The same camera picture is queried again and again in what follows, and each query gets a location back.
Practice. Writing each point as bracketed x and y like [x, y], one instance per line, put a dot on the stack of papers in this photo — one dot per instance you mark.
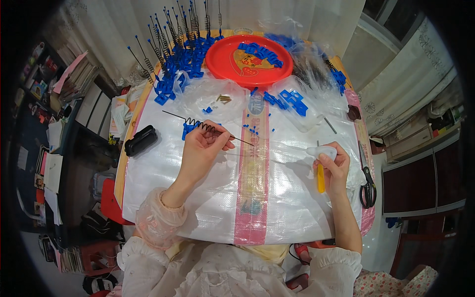
[120, 111]

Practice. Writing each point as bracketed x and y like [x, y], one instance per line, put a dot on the clear bag of blue parts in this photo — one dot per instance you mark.
[293, 102]

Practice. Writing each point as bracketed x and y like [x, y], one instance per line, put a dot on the person's body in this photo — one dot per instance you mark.
[230, 271]

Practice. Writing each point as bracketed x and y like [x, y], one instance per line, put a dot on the white floral curtain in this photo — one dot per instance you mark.
[404, 78]

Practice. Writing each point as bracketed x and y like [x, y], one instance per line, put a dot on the dark red cabinet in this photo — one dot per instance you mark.
[423, 178]

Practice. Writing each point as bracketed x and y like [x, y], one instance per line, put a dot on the red round plastic tray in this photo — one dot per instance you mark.
[226, 63]

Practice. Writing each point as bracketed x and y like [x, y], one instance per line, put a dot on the dark brown plastic piece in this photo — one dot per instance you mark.
[353, 112]

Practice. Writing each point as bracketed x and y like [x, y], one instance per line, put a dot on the scattered small blue beads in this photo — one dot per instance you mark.
[254, 129]

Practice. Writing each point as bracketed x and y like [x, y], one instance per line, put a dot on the red plastic stool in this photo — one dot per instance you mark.
[111, 202]
[98, 258]

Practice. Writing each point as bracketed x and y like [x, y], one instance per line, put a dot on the pile of blue plastic parts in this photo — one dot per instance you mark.
[261, 54]

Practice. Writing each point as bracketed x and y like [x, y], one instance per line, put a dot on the crowded bookshelf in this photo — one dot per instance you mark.
[52, 122]

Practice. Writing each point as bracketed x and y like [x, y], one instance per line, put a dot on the red dotted floral cushion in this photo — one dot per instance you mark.
[389, 284]

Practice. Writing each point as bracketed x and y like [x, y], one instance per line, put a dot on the heap of springs and blue parts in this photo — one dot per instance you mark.
[336, 76]

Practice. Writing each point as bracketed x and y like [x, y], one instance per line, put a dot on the grey metal rod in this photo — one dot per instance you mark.
[330, 125]

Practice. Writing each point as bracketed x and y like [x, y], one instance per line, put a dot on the white woven sack cover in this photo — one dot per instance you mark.
[207, 196]

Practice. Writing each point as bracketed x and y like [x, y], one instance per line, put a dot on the white glue bottle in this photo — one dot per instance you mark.
[323, 150]

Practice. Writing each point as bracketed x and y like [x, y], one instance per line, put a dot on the small blue plastic piece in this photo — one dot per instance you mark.
[207, 110]

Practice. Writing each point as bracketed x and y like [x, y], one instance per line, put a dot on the person's left hand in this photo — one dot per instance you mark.
[196, 156]

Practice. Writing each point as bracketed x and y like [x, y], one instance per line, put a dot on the group of brass pins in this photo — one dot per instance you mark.
[223, 98]

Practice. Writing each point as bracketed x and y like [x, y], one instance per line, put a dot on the person's right hand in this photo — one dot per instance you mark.
[336, 174]

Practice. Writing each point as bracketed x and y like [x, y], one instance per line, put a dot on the person's legs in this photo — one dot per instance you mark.
[302, 253]

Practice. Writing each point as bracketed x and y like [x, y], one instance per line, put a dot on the black plastic case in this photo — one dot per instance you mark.
[141, 141]

